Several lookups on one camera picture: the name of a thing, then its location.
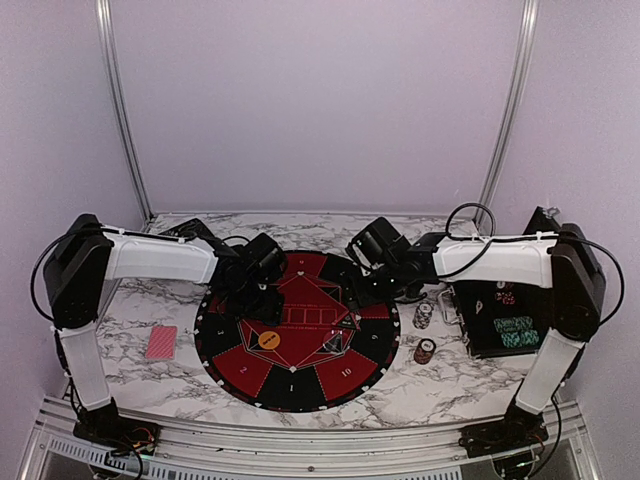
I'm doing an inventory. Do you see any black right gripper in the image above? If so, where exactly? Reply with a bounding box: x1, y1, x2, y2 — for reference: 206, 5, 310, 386
341, 263, 404, 312

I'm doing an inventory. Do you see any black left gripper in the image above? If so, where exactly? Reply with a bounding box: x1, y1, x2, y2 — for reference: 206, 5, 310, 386
224, 279, 285, 325

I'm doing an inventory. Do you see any orange big blind button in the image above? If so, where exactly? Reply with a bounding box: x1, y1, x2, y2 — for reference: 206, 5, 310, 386
258, 331, 281, 351

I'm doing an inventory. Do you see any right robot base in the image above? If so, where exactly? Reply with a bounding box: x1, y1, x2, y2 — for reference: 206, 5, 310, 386
458, 414, 549, 479

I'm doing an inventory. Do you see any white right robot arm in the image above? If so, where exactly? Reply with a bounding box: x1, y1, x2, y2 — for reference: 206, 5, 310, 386
346, 217, 606, 448

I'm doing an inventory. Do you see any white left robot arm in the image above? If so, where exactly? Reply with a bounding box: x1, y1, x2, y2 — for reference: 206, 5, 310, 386
43, 213, 287, 445

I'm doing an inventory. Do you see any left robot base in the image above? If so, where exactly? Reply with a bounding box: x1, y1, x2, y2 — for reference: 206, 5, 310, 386
73, 404, 160, 456

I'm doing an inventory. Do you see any white blue chip stack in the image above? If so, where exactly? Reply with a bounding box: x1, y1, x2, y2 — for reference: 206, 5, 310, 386
413, 302, 434, 330

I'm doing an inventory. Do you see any black floral box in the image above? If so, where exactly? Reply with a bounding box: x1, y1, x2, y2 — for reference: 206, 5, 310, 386
160, 218, 214, 241

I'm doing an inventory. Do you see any red brown chip stack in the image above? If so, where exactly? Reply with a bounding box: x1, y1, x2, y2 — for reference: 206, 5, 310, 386
413, 338, 436, 365

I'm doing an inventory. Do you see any round red black poker mat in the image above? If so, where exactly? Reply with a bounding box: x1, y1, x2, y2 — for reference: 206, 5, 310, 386
194, 250, 401, 413

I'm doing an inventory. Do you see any red playing card deck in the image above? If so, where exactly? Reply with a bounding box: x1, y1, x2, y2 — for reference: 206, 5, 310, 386
145, 326, 178, 360

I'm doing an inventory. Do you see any black poker chip case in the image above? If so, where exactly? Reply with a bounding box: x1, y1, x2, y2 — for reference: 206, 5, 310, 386
452, 206, 591, 359

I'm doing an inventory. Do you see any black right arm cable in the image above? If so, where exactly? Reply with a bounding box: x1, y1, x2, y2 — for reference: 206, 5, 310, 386
440, 203, 626, 326

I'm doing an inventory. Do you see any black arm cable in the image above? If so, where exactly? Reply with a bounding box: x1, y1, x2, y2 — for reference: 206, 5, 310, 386
440, 203, 626, 326
28, 225, 251, 323

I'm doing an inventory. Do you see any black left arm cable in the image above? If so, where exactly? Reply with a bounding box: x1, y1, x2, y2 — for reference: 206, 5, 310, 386
28, 225, 251, 323

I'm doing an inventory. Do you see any aluminium front rail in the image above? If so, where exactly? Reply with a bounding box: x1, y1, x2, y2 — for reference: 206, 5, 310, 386
15, 395, 611, 480

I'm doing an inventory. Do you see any right aluminium frame post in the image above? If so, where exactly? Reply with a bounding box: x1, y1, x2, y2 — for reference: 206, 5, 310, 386
479, 0, 540, 207

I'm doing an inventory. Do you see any aluminium frame post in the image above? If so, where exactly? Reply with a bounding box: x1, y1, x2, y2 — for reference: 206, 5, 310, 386
479, 0, 540, 207
95, 0, 154, 223

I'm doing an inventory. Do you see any left aluminium frame post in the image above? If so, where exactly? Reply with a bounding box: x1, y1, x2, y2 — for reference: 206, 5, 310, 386
95, 0, 154, 223

